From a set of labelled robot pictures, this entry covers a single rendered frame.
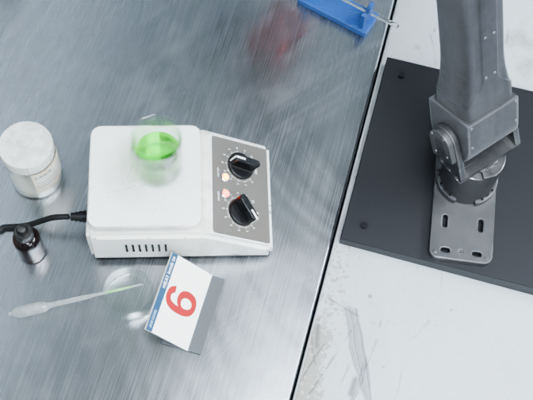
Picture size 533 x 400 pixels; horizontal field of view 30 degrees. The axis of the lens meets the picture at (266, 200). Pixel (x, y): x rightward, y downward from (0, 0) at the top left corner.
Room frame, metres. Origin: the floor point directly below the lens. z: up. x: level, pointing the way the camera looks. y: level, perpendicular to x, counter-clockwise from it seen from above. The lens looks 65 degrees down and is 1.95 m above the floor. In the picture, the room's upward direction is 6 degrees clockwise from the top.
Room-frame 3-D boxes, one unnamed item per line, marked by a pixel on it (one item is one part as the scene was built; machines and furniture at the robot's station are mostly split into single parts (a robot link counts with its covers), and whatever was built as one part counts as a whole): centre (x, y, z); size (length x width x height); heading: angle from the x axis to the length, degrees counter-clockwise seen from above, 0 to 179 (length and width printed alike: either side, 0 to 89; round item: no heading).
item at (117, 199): (0.45, 0.13, 0.98); 0.12 x 0.12 x 0.01; 8
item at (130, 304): (0.34, 0.14, 0.91); 0.06 x 0.06 x 0.02
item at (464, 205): (0.52, -0.22, 0.96); 0.20 x 0.07 x 0.08; 178
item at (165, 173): (0.46, 0.12, 1.02); 0.06 x 0.05 x 0.08; 138
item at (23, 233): (0.38, 0.25, 0.93); 0.03 x 0.03 x 0.07
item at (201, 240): (0.46, 0.11, 0.94); 0.22 x 0.13 x 0.08; 98
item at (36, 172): (0.48, 0.27, 0.94); 0.06 x 0.06 x 0.08
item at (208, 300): (0.34, 0.07, 0.92); 0.09 x 0.06 x 0.04; 170
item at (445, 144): (0.52, -0.21, 1.02); 0.09 x 0.06 x 0.06; 130
